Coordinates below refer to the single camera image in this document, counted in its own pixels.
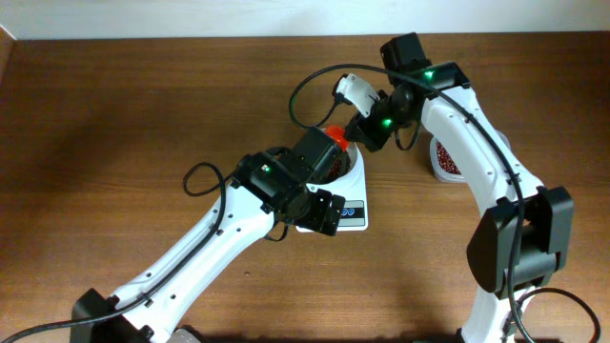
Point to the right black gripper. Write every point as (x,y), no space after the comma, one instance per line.
(362,131)

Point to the orange measuring scoop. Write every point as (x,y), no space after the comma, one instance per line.
(337,134)

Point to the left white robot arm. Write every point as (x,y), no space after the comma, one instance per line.
(279,185)

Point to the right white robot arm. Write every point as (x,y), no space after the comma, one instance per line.
(524,230)

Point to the white round bowl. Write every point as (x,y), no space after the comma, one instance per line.
(352,153)

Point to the white digital kitchen scale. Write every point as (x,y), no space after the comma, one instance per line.
(354,216)

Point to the red beans in bowl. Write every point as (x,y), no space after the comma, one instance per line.
(341,166)

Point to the clear plastic container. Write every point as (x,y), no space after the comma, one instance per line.
(439,174)

